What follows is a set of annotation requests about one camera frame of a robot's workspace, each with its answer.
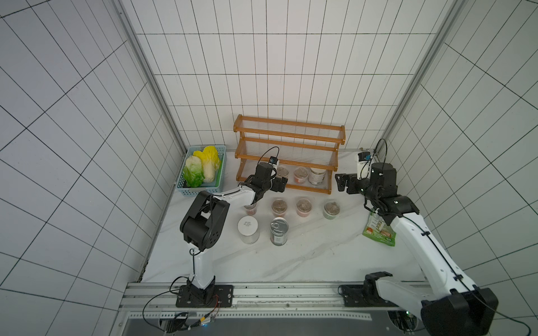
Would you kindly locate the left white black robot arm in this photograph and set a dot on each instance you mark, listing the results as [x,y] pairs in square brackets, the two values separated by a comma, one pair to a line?
[204,222]

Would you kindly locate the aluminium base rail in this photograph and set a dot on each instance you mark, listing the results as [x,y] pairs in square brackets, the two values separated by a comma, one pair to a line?
[256,300]

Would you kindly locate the dark green bottle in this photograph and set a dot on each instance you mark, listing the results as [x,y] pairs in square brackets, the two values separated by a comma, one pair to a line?
[279,228]

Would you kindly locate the blue plastic basket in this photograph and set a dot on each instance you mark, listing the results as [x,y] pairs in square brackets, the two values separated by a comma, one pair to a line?
[216,186]

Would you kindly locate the green snack packet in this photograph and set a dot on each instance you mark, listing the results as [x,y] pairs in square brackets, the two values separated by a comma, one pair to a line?
[377,230]

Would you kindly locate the seed jar dark label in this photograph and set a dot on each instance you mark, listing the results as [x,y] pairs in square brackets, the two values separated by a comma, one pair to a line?
[251,210]

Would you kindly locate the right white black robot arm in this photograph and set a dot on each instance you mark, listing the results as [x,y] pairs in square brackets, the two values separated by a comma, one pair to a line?
[452,304]

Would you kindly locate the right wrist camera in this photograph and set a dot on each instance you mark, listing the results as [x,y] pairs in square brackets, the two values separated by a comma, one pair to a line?
[363,164]

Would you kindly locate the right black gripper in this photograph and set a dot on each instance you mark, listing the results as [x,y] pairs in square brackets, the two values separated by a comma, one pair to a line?
[347,183]

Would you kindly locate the white can bottom shelf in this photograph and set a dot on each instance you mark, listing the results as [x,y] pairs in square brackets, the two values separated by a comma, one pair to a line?
[316,176]

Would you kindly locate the seed jar red label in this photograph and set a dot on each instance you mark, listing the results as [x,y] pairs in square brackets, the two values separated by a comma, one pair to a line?
[303,207]
[279,207]

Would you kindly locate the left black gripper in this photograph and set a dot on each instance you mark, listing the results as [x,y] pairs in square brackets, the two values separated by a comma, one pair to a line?
[277,180]

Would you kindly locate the wooden three-tier shelf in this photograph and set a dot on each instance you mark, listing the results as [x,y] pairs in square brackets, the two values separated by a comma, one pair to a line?
[296,144]

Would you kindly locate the small jar yellow label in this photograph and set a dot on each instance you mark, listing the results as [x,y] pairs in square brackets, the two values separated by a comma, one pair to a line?
[282,172]

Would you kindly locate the green napa cabbage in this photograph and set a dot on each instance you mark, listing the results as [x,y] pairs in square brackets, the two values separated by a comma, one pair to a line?
[193,172]

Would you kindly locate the small jar pink label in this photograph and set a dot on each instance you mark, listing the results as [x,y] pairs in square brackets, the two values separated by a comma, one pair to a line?
[301,175]

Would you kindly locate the large white-lid can shelf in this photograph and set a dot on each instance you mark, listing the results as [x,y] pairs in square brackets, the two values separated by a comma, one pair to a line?
[248,228]

